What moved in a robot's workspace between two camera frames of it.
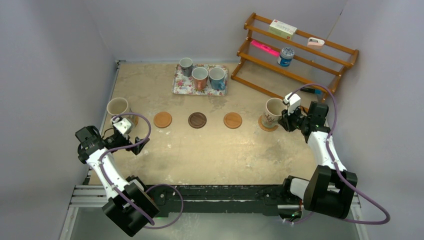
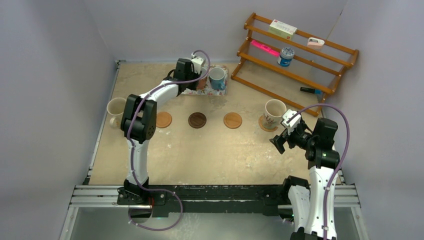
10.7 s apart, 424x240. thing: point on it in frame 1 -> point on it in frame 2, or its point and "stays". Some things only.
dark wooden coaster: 197,120 stays
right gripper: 285,120 -> 279,141
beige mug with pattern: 116,106 stays
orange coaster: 232,120 stays
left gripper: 126,142 -> 196,75
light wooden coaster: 162,119 stays
